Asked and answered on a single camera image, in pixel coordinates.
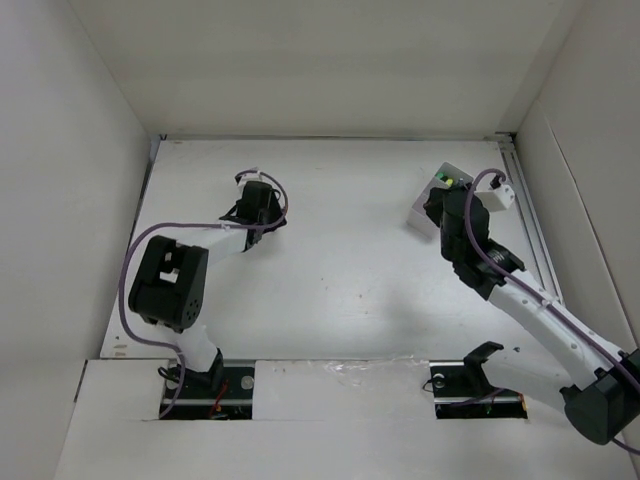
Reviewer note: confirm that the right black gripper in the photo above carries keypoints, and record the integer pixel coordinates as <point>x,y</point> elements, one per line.
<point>436,201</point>

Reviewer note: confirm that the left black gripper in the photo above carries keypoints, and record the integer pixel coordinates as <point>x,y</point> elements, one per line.
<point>276,220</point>

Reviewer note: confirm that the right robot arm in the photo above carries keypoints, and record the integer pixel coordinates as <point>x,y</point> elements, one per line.
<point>595,383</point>

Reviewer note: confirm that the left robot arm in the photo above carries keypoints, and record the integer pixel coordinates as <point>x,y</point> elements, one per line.
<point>168,289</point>

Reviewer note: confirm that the white divided container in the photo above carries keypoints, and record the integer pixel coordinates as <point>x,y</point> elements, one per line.
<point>426,211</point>

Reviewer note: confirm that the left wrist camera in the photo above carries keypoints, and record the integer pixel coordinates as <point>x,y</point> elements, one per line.
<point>243,177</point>

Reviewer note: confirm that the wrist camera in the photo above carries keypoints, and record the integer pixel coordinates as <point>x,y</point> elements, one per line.
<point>497,199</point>
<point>243,177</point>

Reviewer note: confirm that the aluminium rail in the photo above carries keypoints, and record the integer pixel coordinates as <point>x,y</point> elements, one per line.
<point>541,265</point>

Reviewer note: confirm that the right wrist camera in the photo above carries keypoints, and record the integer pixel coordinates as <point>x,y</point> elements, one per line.
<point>497,199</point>

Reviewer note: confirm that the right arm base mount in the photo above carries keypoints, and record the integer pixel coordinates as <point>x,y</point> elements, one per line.
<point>461,390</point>

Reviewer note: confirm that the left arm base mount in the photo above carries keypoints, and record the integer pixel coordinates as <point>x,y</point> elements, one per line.
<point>232,399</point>

